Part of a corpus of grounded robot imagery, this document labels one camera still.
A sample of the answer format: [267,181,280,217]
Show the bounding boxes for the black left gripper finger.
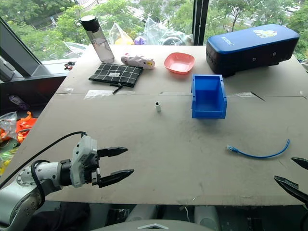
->
[97,169,135,189]
[97,146,128,158]

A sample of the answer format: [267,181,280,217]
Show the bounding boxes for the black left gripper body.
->
[83,149,102,187]

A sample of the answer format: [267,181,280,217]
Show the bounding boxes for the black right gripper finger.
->
[291,157,308,170]
[273,175,308,209]

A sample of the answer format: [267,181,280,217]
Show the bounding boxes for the grey robot torso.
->
[92,204,222,231]

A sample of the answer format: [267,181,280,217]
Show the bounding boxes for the black white checked pouch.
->
[88,63,144,95]

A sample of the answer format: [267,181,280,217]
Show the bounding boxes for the orange plastic parts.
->
[15,111,38,144]

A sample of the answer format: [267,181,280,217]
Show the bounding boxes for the clear bag of small parts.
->
[0,111,18,142]

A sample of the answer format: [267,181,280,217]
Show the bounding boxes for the purple plastic item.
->
[8,94,30,111]

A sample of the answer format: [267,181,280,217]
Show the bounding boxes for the blue plastic storage bin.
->
[191,74,228,120]

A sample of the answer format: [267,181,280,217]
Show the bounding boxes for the pink plastic bowl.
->
[164,52,195,75]

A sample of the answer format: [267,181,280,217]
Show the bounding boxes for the clear bottle with black cap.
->
[79,15,115,64]

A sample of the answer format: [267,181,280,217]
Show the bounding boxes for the clear bag with yellow item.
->
[108,22,134,46]

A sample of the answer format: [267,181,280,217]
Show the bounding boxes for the blue and black boxing pad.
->
[205,24,301,77]

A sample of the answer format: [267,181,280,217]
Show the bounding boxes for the clear crumpled plastic bag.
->
[143,16,194,46]

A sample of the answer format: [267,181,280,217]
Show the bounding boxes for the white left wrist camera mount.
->
[70,135,98,188]

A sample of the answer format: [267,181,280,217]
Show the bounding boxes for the blue ethernet cable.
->
[226,139,291,159]

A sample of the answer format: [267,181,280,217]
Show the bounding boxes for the black window frame post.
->
[193,0,209,46]

